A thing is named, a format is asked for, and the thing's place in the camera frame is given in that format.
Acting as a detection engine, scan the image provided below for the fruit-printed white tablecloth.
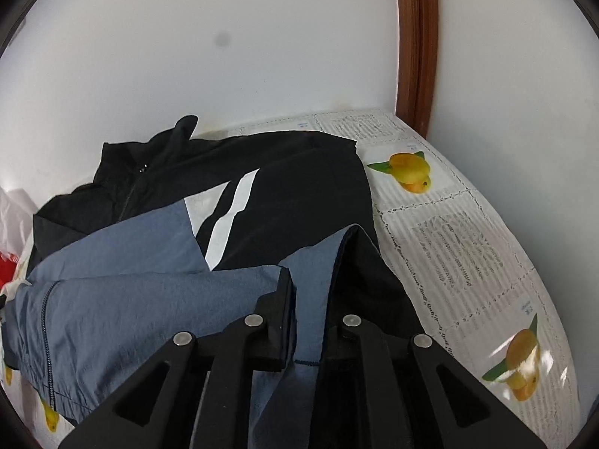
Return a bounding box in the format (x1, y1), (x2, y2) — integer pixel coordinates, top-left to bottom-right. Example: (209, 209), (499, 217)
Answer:
(0, 109), (583, 436)

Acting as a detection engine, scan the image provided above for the black white blue zip jacket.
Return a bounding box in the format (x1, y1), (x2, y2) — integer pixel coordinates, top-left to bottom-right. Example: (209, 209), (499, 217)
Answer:
(2, 114), (426, 449)

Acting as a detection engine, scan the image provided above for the brown wooden door frame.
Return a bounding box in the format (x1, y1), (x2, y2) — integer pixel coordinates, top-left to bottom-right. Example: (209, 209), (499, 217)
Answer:
(395, 0), (440, 138)

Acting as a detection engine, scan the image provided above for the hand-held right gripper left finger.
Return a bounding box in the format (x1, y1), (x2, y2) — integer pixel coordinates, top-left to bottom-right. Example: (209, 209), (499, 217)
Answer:
(58, 269), (298, 449)

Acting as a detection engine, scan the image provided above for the red paper bag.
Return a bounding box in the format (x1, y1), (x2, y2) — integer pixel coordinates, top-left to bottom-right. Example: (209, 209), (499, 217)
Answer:
(0, 250), (22, 288)

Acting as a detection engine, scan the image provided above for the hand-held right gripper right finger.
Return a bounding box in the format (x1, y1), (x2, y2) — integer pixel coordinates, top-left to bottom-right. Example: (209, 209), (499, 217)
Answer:
(323, 313), (548, 449)

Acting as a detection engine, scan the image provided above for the white plastic bag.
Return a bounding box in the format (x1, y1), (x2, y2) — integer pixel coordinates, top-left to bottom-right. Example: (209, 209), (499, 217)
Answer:
(0, 187), (38, 281)

